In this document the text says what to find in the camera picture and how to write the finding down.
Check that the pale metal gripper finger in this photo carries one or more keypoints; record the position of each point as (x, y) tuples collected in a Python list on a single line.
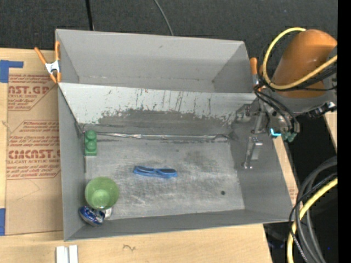
[(243, 114), (255, 149)]

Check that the green toy brick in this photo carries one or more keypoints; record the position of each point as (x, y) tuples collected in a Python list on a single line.
[(90, 144)]

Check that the grey metal bin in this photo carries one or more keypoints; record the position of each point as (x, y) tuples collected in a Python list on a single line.
[(170, 157)]

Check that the brown cardboard board red print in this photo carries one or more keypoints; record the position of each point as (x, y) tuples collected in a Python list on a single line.
[(30, 136)]

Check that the clear green plastic cup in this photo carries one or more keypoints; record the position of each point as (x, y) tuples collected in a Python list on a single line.
[(102, 193)]

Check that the black cylinder on white bracket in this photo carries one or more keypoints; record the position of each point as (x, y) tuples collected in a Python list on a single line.
[(325, 109)]

